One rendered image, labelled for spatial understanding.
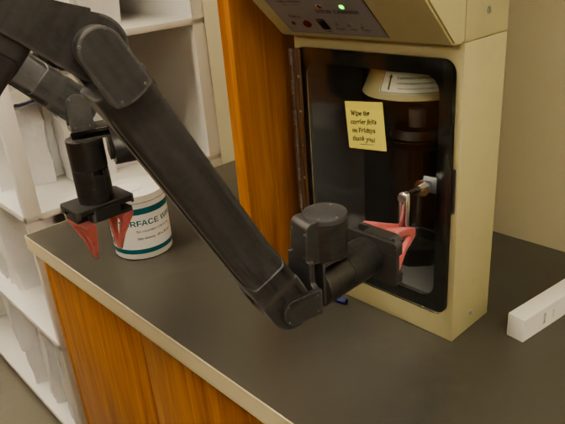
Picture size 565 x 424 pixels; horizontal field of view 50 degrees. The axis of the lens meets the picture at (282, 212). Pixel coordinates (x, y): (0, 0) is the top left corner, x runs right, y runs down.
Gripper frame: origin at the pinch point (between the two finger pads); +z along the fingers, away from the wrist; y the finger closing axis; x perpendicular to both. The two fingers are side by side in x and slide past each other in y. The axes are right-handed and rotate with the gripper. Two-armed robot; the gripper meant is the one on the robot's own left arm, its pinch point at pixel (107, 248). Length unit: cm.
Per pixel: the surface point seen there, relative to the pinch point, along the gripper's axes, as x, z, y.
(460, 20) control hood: -46, -34, 32
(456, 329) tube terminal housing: -46, 14, 35
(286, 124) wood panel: -9.2, -14.5, 34.8
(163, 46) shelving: 94, -16, 75
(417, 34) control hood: -42, -33, 29
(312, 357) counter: -31.9, 15.7, 15.8
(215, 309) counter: -8.7, 15.7, 14.2
